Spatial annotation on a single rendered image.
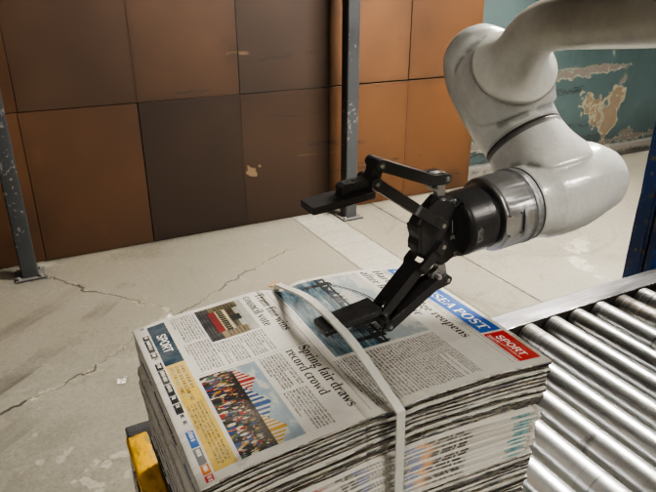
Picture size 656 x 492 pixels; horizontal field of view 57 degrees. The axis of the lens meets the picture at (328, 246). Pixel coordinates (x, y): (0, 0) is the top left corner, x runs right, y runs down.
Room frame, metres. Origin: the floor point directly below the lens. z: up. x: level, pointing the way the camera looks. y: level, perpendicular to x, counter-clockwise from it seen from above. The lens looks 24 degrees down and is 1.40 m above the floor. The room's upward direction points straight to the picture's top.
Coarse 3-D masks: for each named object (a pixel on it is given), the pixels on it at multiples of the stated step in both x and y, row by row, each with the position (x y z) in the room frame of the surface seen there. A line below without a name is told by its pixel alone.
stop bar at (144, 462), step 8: (144, 432) 0.68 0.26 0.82; (128, 440) 0.66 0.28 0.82; (136, 440) 0.66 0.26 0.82; (144, 440) 0.66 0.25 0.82; (128, 448) 0.66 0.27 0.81; (136, 448) 0.65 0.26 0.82; (144, 448) 0.65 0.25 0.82; (152, 448) 0.65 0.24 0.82; (136, 456) 0.63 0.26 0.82; (144, 456) 0.63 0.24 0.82; (152, 456) 0.63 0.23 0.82; (136, 464) 0.62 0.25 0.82; (144, 464) 0.62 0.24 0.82; (152, 464) 0.62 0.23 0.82; (136, 472) 0.61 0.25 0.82; (144, 472) 0.60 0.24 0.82; (152, 472) 0.60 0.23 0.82; (160, 472) 0.60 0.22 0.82; (144, 480) 0.59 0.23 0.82; (152, 480) 0.59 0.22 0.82; (160, 480) 0.59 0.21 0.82; (144, 488) 0.58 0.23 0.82; (152, 488) 0.58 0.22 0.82; (160, 488) 0.58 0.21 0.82
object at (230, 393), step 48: (144, 336) 0.60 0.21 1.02; (192, 336) 0.60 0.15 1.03; (240, 336) 0.59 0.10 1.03; (288, 336) 0.59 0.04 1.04; (144, 384) 0.59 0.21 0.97; (192, 384) 0.51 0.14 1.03; (240, 384) 0.50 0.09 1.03; (288, 384) 0.50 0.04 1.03; (192, 432) 0.44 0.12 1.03; (240, 432) 0.43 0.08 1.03; (288, 432) 0.43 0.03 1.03; (336, 432) 0.43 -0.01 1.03; (192, 480) 0.40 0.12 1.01; (240, 480) 0.39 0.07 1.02; (288, 480) 0.41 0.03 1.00; (336, 480) 0.43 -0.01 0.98
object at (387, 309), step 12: (408, 252) 0.64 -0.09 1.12; (432, 252) 0.61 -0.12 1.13; (444, 252) 0.62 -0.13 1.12; (408, 264) 0.62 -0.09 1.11; (420, 264) 0.61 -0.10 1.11; (432, 264) 0.61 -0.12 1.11; (396, 276) 0.62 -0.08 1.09; (408, 276) 0.61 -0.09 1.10; (384, 288) 0.62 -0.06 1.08; (396, 288) 0.60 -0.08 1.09; (408, 288) 0.61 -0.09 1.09; (384, 300) 0.60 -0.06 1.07; (396, 300) 0.60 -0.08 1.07; (384, 312) 0.59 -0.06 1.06
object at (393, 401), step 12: (288, 288) 0.67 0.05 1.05; (312, 300) 0.62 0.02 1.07; (324, 312) 0.58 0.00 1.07; (336, 324) 0.56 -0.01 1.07; (348, 336) 0.54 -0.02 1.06; (360, 348) 0.52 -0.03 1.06; (360, 360) 0.51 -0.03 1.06; (372, 372) 0.49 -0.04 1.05; (384, 384) 0.48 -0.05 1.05; (396, 408) 0.45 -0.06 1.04
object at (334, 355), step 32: (288, 320) 0.62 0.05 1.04; (320, 352) 0.55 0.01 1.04; (352, 352) 0.55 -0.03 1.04; (352, 384) 0.50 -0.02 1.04; (384, 416) 0.46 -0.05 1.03; (416, 416) 0.47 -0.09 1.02; (384, 448) 0.46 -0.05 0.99; (416, 448) 0.47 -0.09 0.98; (384, 480) 0.46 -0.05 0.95; (416, 480) 0.47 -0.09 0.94
